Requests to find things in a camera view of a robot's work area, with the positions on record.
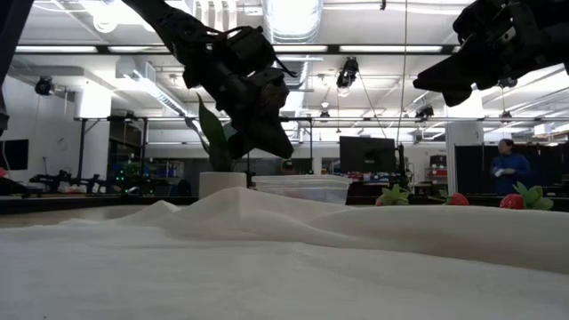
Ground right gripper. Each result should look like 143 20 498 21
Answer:
412 0 557 108

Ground black wall screen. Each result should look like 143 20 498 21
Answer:
0 139 30 172

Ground long ceiling light strip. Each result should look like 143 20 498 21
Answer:
12 43 461 55

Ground white cloth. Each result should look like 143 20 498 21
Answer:
0 186 569 320

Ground black partition panels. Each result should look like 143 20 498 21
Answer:
453 144 569 196

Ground clear plastic tupperware container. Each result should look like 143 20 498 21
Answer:
252 174 353 205

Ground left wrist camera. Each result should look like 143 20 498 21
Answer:
221 25 277 76

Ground shelf with red bins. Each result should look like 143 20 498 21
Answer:
429 154 449 196

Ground person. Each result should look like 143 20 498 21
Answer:
488 138 533 196

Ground red toy strawberry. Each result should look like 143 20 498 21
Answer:
375 184 411 207
439 188 471 206
499 180 555 212

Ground black table frame rail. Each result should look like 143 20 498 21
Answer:
0 194 569 217

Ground thin hanging cable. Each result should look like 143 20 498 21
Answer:
394 0 409 134

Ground black computer monitor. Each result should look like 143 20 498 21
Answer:
339 135 397 175

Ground black hanging camera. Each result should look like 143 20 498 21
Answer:
335 56 360 90

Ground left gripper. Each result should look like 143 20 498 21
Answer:
183 54 295 160

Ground green snake plant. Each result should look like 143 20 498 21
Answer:
184 92 236 173

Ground silver ventilation duct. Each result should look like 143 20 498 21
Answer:
261 0 325 44

